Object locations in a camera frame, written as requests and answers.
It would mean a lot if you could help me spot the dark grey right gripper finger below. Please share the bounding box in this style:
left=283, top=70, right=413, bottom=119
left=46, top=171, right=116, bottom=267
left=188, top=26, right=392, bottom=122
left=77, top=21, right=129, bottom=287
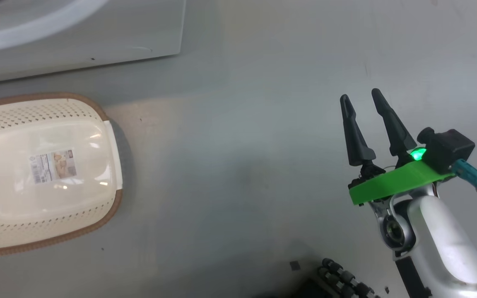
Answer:
left=371, top=88, right=418, bottom=157
left=340, top=94, right=376, bottom=167

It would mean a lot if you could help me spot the basket product label sticker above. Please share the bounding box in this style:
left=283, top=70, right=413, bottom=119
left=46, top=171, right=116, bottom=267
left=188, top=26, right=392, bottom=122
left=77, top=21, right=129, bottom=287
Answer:
left=30, top=150, right=77, bottom=185

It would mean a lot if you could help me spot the white front-load washing machine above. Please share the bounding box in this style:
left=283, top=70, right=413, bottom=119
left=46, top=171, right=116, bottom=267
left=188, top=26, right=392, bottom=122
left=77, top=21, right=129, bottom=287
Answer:
left=0, top=0, right=187, bottom=85

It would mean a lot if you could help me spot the black roller wheel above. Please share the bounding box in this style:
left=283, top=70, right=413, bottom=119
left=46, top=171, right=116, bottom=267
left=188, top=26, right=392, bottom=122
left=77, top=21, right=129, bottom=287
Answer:
left=317, top=258, right=382, bottom=298

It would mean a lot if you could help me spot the teal right camera connector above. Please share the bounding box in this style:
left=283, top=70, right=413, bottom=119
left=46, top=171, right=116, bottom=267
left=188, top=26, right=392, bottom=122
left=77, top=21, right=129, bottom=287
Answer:
left=452, top=159, right=477, bottom=196

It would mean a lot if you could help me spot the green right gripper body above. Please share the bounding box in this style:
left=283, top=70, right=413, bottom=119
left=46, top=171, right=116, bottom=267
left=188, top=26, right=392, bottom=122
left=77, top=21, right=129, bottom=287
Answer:
left=348, top=147, right=456, bottom=206

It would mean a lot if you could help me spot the cream perforated laundry basket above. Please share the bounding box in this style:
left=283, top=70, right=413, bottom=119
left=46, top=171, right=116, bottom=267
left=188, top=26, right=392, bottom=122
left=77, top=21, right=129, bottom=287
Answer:
left=0, top=92, right=123, bottom=259

